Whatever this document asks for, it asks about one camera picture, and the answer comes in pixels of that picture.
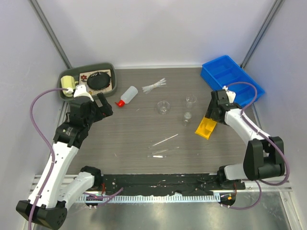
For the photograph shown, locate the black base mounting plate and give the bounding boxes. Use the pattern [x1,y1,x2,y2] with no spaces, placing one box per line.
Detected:
[86,173,246,196]

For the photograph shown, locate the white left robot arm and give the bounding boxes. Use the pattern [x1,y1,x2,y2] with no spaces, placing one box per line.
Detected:
[16,93,113,230]

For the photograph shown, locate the bundle of plastic pipettes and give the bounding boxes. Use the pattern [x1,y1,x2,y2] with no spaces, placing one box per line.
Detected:
[142,78,166,94]

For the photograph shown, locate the pale yellow mug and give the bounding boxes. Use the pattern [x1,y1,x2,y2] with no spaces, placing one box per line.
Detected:
[60,75,78,97]

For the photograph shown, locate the floral patterned coaster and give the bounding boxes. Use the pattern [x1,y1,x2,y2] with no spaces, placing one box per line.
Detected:
[79,69,113,96]

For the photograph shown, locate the clear glass test tube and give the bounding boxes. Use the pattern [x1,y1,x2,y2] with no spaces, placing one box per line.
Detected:
[147,155,167,159]

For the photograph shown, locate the black round plate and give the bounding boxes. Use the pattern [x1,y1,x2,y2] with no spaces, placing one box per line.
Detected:
[87,71,111,90]

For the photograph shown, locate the small clear glass bottle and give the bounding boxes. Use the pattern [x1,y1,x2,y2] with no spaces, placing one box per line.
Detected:
[182,112,192,126]

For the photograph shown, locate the yellow test tube rack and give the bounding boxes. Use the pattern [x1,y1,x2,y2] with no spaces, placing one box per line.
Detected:
[195,117,217,140]

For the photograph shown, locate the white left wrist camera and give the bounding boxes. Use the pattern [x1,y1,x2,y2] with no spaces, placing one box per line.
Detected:
[66,85,94,101]

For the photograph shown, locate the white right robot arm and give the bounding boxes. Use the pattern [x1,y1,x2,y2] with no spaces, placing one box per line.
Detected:
[205,89,286,189]

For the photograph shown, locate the white wash bottle red cap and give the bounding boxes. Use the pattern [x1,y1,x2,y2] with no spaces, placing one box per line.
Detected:
[115,86,138,107]

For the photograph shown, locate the blue divided plastic bin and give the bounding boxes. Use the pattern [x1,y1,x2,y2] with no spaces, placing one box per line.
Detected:
[201,55,265,107]

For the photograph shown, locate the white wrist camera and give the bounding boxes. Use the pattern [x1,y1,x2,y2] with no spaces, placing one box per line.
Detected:
[223,86,236,103]
[66,85,94,101]

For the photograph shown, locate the grey-green plastic tray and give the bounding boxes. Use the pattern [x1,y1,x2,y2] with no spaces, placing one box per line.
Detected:
[59,62,117,99]

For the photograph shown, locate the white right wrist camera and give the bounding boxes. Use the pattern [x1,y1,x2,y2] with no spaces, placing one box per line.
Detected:
[223,86,236,103]

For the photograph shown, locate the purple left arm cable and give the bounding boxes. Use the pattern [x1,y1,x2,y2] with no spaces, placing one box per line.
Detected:
[28,88,72,230]

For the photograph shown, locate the clear glass beaker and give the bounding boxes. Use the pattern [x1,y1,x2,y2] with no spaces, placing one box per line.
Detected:
[186,94,197,109]

